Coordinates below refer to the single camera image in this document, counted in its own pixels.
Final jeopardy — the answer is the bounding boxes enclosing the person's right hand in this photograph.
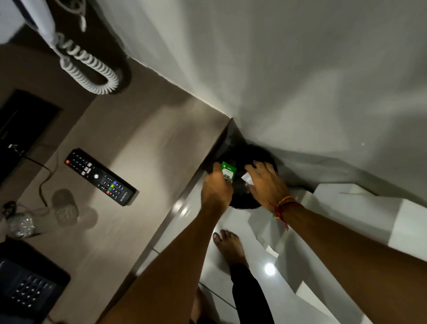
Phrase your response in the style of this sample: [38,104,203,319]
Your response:
[244,161,291,211]

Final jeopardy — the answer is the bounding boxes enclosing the person's left hand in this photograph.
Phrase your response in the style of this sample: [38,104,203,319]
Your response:
[201,171,234,209]

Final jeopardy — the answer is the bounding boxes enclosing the green small packet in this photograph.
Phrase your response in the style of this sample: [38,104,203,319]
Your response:
[221,161,238,182]

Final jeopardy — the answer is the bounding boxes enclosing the person's right forearm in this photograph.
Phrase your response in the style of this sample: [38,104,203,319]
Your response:
[280,200,427,324]

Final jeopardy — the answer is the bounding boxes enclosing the person's left forearm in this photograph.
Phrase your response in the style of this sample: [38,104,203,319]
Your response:
[99,203,223,324]

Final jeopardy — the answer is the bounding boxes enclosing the black round trash bin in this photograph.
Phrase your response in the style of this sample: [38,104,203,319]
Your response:
[213,144,285,210]

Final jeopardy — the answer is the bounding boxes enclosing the person's right foot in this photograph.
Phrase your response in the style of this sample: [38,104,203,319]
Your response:
[213,230,249,268]

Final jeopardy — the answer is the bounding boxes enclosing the person's right leg black trousers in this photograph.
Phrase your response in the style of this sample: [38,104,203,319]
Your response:
[230,263,276,324]

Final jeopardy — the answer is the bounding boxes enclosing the black remote control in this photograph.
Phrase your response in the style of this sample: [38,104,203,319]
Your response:
[64,148,139,207]

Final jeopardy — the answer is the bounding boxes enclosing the black electronic device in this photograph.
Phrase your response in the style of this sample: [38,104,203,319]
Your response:
[0,89,64,187]

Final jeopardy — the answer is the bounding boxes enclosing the black desk telephone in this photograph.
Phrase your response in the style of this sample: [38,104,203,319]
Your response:
[0,240,71,324]

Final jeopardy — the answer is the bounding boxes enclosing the white handset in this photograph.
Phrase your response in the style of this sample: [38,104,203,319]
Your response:
[0,0,60,51]

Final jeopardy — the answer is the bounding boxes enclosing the red thread bracelet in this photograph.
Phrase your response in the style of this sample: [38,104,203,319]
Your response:
[268,196,303,231]

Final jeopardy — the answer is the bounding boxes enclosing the white coiled cord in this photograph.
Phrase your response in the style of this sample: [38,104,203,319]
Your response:
[52,32,120,95]

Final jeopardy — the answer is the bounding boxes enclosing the black thin cable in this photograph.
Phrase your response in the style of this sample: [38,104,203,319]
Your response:
[7,144,56,209]

